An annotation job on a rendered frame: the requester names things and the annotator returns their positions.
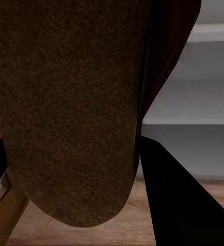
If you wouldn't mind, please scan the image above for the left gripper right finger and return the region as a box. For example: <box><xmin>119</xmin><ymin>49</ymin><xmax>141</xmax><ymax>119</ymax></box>
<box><xmin>140</xmin><ymin>136</ymin><xmax>224</xmax><ymax>246</ymax></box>

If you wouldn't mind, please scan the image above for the sandal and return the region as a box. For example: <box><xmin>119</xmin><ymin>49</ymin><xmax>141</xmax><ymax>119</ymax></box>
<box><xmin>0</xmin><ymin>0</ymin><xmax>201</xmax><ymax>228</ymax></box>

